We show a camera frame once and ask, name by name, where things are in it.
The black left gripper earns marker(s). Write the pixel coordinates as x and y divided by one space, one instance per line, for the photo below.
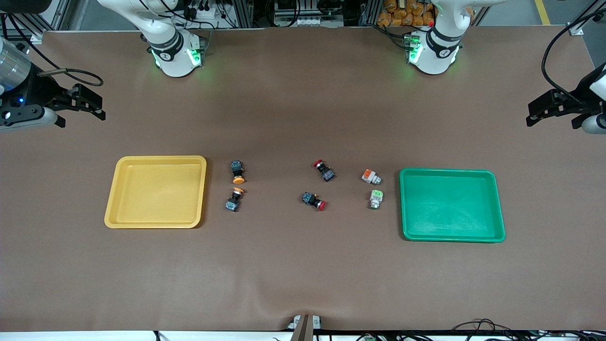
566 102

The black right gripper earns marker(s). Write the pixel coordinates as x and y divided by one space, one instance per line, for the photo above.
41 91

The yellow push button switch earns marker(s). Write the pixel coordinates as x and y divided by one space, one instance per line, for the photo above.
237 171
233 199

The white button with orange block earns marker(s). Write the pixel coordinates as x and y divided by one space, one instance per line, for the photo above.
370 177

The white button with green block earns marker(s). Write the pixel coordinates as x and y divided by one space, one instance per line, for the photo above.
375 199

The yellow plastic tray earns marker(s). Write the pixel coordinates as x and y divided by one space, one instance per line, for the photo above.
156 192

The green plastic tray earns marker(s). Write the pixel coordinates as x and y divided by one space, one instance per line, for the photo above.
452 206

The white power strip with plugs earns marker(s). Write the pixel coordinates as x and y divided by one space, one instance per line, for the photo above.
206 12

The pile of orange items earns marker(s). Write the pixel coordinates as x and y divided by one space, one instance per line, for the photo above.
402 12

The long white power strip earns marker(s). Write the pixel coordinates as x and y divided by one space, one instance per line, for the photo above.
307 21

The brown table mat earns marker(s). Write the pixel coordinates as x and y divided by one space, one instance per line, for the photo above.
303 265

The metal table clamp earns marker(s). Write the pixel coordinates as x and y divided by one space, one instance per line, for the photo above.
303 327

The aluminium frame profile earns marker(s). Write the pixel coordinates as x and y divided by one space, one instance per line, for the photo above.
28 26
580 28

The red push button switch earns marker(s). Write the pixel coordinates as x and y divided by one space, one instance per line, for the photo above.
325 171
313 200

